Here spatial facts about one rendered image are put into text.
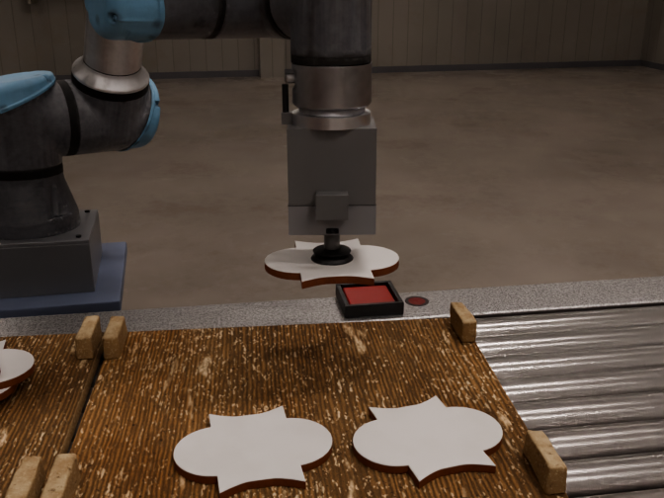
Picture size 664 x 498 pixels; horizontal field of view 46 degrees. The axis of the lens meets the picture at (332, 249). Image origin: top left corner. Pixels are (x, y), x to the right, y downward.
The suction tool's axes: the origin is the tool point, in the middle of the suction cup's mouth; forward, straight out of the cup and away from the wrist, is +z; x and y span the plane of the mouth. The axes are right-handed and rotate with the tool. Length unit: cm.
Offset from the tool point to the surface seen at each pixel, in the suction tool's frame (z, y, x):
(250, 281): 103, -35, 251
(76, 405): 10.5, -24.7, -8.6
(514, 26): 44, 251, 1003
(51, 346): 10.4, -31.1, 3.9
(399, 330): 10.5, 7.8, 7.5
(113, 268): 17, -35, 45
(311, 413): 10.6, -2.1, -10.3
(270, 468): 9.8, -5.3, -20.0
